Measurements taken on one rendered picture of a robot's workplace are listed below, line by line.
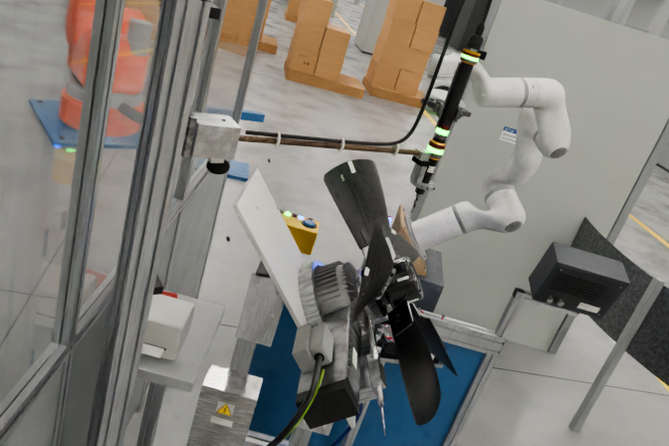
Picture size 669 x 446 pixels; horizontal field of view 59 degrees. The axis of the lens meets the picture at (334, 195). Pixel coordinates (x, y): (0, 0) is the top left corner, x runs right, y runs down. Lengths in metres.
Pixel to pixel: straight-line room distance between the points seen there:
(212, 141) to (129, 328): 0.45
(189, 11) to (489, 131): 2.58
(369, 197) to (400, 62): 8.18
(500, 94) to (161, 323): 1.14
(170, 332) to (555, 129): 1.28
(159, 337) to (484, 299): 2.63
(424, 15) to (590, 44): 6.34
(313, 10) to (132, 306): 7.85
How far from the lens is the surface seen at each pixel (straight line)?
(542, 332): 4.12
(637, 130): 3.71
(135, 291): 1.32
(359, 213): 1.58
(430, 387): 1.48
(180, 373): 1.65
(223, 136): 1.20
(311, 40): 9.01
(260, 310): 1.59
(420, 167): 1.56
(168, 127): 1.15
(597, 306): 2.27
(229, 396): 1.66
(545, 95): 1.91
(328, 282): 1.57
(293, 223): 2.03
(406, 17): 9.63
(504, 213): 2.25
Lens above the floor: 1.95
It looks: 22 degrees down
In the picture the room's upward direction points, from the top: 17 degrees clockwise
